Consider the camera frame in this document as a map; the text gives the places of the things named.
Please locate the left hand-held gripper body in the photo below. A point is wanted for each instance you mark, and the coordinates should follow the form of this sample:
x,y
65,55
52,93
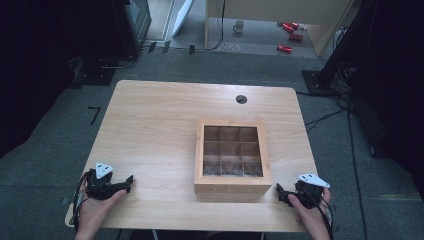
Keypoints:
x,y
100,186

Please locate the white board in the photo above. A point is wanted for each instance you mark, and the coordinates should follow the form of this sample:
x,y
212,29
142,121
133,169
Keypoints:
x,y
182,16

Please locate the black floor tape strip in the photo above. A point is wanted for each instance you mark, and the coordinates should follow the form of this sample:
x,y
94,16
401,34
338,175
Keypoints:
x,y
191,49

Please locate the wooden compartment box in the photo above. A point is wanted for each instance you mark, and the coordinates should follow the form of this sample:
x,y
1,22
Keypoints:
x,y
232,181

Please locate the person's left hand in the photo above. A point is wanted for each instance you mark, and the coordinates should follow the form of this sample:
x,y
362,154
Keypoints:
x,y
95,213

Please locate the black cabinet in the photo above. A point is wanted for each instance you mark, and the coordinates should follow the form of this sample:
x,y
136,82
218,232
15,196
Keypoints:
x,y
133,26

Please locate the black stand base plate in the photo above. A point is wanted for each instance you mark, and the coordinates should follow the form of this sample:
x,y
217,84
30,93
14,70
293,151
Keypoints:
x,y
95,75

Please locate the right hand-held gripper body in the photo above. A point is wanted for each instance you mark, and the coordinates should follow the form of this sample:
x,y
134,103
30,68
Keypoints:
x,y
308,195

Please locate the person's right hand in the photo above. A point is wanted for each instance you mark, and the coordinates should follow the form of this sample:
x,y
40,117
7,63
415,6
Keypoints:
x,y
313,220

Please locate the grey mug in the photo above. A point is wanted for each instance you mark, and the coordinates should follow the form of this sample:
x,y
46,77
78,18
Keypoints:
x,y
238,27

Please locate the red can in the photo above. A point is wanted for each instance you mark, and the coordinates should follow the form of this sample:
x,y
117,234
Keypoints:
x,y
284,49
288,27
295,37

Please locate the black stand with base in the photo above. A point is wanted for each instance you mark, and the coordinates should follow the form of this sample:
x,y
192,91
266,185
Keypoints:
x,y
321,80

